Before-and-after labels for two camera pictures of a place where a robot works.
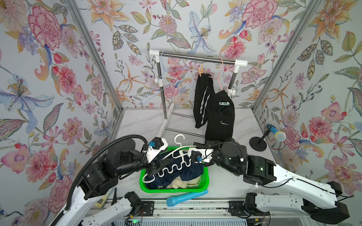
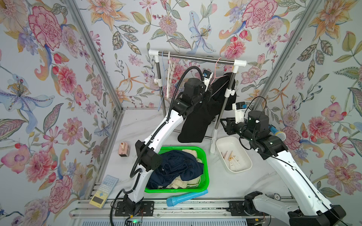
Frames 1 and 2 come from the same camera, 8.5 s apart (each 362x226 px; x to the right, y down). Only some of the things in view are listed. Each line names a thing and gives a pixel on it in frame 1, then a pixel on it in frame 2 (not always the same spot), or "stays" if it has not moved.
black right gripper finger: x=194 y=155 to x=224 y=125
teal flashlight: x=173 y=200 stays
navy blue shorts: x=177 y=164 stays
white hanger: x=184 y=150 to x=168 y=74
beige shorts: x=177 y=182 stays
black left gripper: x=159 y=166 to x=203 y=88
